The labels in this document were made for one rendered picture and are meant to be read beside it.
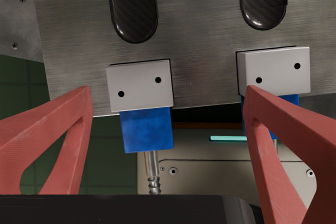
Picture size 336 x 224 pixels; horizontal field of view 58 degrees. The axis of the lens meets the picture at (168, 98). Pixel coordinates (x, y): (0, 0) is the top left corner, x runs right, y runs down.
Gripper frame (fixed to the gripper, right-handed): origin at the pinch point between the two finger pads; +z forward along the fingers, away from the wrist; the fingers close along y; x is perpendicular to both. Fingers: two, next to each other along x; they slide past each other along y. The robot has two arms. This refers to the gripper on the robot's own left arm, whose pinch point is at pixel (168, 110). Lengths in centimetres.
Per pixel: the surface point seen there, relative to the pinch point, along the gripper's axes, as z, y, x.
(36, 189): 66, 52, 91
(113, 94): 9.7, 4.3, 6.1
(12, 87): 84, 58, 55
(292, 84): 10.0, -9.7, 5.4
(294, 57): 11.0, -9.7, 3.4
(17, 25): 19.7, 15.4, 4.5
